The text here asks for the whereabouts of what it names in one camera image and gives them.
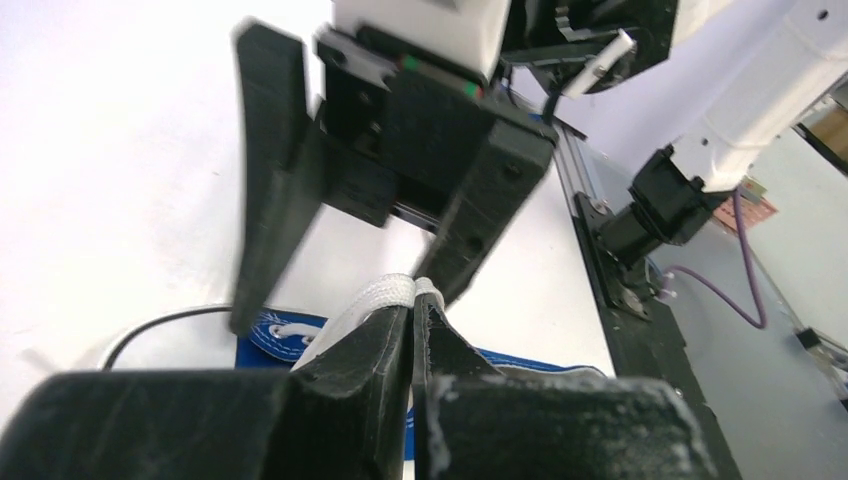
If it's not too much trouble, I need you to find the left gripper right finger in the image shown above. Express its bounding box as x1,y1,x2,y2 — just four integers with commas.
411,294,720,480

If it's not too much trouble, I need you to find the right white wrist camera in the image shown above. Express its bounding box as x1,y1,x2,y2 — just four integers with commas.
333,0,511,82

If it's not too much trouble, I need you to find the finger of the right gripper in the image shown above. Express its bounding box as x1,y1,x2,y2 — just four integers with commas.
415,120,558,305
229,23,324,336

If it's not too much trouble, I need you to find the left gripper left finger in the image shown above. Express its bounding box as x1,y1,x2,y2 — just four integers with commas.
1,307,411,479

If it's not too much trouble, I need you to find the blue sneaker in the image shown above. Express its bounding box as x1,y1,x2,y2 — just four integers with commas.
251,299,616,479

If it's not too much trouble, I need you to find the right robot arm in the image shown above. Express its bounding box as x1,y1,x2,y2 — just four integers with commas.
229,1,847,335

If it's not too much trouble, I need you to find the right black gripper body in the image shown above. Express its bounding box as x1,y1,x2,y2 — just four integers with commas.
316,26,504,229

